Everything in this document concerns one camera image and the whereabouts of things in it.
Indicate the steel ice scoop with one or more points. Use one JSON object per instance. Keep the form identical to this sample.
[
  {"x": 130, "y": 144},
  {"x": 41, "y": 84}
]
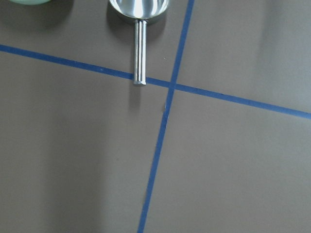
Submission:
[{"x": 140, "y": 13}]

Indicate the green bowl of ice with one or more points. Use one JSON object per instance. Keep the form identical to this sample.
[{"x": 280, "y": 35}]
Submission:
[{"x": 30, "y": 2}]

